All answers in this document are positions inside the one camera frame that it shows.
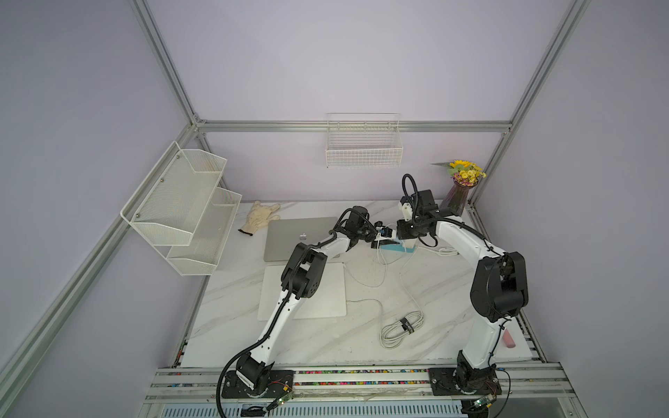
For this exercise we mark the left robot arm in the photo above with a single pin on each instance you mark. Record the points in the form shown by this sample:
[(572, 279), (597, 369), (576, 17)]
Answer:
[(300, 279)]

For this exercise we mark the teal power strip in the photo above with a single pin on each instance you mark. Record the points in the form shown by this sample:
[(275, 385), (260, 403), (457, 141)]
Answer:
[(397, 248)]

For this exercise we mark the white wire wall basket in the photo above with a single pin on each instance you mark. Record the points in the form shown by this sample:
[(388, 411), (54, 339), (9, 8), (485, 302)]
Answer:
[(363, 140)]

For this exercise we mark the white mesh shelf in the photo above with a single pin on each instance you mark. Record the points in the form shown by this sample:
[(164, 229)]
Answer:
[(167, 208), (203, 255)]

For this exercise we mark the lower white mesh shelf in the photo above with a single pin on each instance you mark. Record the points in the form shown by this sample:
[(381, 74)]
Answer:
[(203, 255)]

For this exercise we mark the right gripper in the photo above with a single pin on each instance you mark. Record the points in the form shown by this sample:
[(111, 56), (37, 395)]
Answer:
[(402, 232)]

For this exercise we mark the white charger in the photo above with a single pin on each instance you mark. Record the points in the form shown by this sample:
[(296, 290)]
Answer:
[(409, 243)]

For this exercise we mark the grey laptop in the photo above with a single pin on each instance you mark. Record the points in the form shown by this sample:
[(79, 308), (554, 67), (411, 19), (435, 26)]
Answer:
[(285, 234)]

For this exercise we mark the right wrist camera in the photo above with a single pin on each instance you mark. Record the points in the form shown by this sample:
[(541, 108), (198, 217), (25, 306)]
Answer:
[(406, 207)]

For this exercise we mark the upper white mesh shelf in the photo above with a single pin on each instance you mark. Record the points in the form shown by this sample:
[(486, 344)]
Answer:
[(167, 208)]

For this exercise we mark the white work glove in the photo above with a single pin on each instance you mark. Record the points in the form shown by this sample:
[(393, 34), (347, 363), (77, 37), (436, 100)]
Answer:
[(258, 217)]

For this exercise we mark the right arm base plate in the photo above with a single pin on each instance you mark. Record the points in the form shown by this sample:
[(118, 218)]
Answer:
[(461, 381)]

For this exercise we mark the dark glass vase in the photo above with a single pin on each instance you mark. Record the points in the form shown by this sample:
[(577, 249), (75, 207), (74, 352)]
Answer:
[(455, 201)]

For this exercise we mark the yellow flower bouquet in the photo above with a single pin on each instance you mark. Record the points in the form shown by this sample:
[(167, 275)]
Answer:
[(463, 172)]

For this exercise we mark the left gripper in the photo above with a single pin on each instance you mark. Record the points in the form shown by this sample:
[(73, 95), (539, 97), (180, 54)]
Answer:
[(375, 244)]

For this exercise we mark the light blue charger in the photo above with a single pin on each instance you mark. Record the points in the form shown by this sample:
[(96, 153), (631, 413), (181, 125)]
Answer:
[(392, 237)]

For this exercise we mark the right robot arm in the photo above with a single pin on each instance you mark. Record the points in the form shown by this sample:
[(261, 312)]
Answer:
[(499, 288)]

